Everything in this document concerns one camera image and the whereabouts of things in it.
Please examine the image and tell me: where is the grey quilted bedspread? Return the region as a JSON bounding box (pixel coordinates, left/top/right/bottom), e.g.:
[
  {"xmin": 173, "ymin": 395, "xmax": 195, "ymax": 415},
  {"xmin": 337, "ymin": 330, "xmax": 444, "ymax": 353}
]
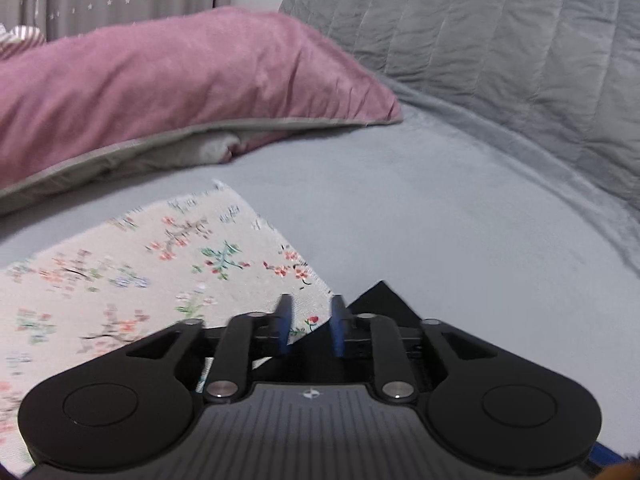
[{"xmin": 278, "ymin": 0, "xmax": 640, "ymax": 281}]

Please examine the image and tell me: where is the pink pillow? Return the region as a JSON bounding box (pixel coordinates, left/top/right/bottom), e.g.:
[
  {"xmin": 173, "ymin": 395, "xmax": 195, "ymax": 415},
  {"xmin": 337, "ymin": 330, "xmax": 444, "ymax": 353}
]
[{"xmin": 0, "ymin": 7, "xmax": 405, "ymax": 217}]

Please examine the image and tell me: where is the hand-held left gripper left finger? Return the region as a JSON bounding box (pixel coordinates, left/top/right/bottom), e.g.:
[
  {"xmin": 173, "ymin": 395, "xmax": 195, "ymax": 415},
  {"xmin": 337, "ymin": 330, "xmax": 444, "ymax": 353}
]
[{"xmin": 126, "ymin": 293, "xmax": 294, "ymax": 404}]

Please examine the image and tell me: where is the striped cloth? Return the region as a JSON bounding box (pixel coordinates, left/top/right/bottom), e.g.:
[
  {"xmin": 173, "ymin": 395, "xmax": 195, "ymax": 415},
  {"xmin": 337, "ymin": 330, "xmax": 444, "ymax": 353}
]
[{"xmin": 0, "ymin": 24, "xmax": 47, "ymax": 60}]

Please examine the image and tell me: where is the floral printed cloth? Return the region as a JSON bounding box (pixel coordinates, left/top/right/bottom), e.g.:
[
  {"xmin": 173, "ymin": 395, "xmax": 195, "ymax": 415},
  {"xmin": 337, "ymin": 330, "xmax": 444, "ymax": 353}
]
[{"xmin": 0, "ymin": 179, "xmax": 334, "ymax": 479}]

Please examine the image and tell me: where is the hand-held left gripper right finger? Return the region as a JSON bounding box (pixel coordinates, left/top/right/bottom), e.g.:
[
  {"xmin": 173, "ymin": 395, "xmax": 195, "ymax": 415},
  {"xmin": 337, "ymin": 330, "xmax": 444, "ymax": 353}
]
[{"xmin": 330, "ymin": 294, "xmax": 502, "ymax": 404}]

